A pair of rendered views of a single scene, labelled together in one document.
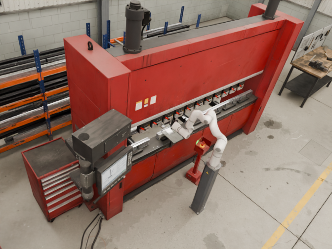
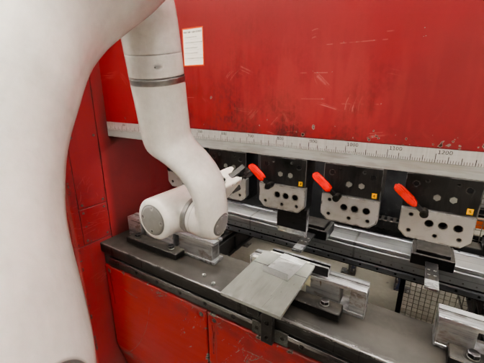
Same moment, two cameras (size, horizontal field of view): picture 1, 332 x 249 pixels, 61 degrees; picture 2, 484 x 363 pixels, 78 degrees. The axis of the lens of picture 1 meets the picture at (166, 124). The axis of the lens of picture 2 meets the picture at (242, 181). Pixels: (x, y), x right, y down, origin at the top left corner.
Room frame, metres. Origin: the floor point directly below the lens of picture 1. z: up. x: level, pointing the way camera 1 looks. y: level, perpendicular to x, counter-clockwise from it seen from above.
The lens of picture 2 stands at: (2.67, -0.84, 1.53)
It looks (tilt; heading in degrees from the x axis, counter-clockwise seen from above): 17 degrees down; 79
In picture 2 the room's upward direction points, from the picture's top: straight up
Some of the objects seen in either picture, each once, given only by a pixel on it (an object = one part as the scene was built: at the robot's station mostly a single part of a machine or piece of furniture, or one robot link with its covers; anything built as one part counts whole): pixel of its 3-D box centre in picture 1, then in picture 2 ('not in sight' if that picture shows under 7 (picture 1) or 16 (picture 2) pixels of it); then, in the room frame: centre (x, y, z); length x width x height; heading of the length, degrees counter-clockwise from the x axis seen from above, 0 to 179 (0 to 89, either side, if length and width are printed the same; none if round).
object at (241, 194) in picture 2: (155, 120); (233, 171); (2.84, 0.14, 1.26); 0.15 x 0.09 x 0.17; 137
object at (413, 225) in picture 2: (187, 106); (437, 204); (3.28, -0.26, 1.26); 0.15 x 0.09 x 0.17; 137
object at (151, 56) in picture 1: (218, 38); not in sight; (3.48, -0.46, 2.23); 3.00 x 0.10 x 0.14; 137
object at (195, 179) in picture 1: (194, 175); not in sight; (3.06, -0.62, 0.06); 0.25 x 0.20 x 0.12; 58
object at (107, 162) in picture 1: (113, 168); not in sight; (1.80, 0.44, 1.42); 0.45 x 0.12 x 0.36; 151
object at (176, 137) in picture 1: (172, 135); (271, 279); (2.91, -0.12, 1.00); 0.26 x 0.18 x 0.01; 47
